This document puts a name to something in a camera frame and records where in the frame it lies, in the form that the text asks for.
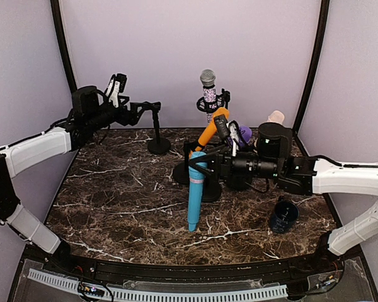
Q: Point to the black stand of pink microphone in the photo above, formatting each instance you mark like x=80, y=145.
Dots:
x=237, y=184

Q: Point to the pink microphone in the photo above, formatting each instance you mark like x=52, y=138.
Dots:
x=276, y=117

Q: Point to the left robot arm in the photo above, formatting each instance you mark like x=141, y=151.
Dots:
x=91, y=111

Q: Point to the purple microphone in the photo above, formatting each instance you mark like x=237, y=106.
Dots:
x=246, y=134

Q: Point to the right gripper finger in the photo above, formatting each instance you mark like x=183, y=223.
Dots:
x=201, y=158
x=201, y=169

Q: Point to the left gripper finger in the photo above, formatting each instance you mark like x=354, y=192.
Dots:
x=146, y=105
x=141, y=111

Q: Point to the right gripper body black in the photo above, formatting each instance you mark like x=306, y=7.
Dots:
x=227, y=172

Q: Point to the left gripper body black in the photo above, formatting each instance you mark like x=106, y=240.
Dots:
x=123, y=118

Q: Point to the silver glitter microphone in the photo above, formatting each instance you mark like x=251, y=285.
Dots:
x=208, y=102

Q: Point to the blue microphone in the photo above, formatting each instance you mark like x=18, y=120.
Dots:
x=196, y=179

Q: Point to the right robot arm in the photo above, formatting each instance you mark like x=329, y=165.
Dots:
x=300, y=175

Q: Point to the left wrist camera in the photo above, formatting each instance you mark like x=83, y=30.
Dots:
x=115, y=87

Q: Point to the small circuit board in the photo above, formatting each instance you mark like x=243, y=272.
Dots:
x=91, y=291

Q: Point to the black stand of blue microphone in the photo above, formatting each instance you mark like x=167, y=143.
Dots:
x=157, y=145

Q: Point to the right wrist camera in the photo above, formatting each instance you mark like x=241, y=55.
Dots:
x=230, y=133

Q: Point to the black stand of orange microphone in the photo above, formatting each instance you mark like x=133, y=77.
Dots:
x=180, y=172

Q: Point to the black stand of purple microphone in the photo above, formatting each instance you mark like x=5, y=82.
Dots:
x=212, y=191

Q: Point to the white slotted cable duct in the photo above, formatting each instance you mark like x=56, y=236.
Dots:
x=162, y=291

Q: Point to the orange microphone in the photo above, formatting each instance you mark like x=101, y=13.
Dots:
x=210, y=130

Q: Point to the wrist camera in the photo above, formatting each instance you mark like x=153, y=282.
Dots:
x=115, y=87
x=230, y=133

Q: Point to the black tripod shock-mount stand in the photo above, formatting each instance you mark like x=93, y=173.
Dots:
x=222, y=100

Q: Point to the dark blue mug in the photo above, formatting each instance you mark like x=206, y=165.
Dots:
x=284, y=216

